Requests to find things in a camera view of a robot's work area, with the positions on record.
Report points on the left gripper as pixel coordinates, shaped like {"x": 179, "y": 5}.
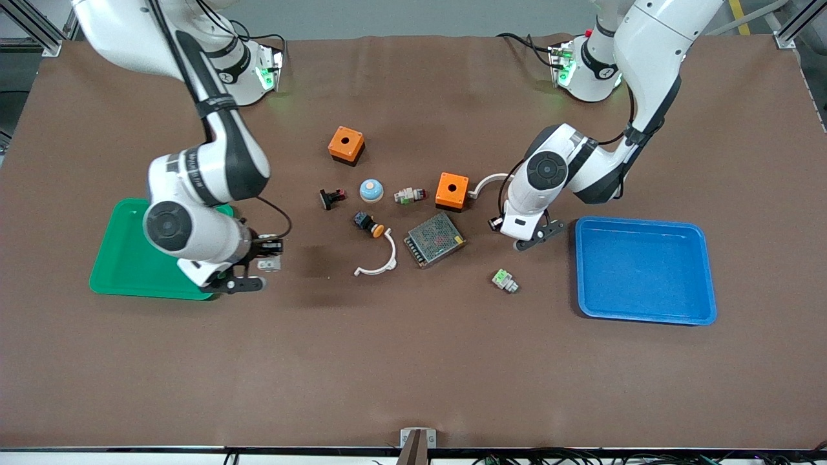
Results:
{"x": 491, "y": 223}

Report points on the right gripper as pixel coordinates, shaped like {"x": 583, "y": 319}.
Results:
{"x": 261, "y": 246}

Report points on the white red circuit breaker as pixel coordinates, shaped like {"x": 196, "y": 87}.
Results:
{"x": 269, "y": 264}

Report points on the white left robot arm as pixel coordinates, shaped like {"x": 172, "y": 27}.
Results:
{"x": 652, "y": 51}

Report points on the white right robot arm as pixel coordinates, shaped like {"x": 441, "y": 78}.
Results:
{"x": 219, "y": 161}

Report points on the green silver push button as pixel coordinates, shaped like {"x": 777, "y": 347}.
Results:
{"x": 504, "y": 279}

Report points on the large white semicircular clamp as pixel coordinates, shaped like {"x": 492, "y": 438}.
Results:
{"x": 488, "y": 179}

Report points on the orange black button box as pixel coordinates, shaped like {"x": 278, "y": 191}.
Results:
{"x": 345, "y": 143}
{"x": 451, "y": 188}

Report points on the metal mesh power supply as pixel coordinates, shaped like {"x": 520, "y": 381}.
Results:
{"x": 434, "y": 240}

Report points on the blue plastic tray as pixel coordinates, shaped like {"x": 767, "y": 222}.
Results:
{"x": 646, "y": 271}

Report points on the orange mushroom push button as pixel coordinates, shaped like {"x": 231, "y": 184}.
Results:
{"x": 366, "y": 222}

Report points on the green plastic tray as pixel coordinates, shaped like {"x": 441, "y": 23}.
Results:
{"x": 123, "y": 258}

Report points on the small white semicircular clamp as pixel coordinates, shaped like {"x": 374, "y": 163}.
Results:
{"x": 391, "y": 255}

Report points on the blue dome push button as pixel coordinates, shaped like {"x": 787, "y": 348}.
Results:
{"x": 371, "y": 190}

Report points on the red green indicator button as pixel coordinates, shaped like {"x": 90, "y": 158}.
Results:
{"x": 408, "y": 195}

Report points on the small black switch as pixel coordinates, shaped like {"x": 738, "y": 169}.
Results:
{"x": 331, "y": 198}

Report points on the grey metal table bracket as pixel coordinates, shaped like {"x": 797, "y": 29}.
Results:
{"x": 417, "y": 439}

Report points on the aluminium frame profile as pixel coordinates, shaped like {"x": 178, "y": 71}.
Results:
{"x": 39, "y": 29}
{"x": 789, "y": 35}

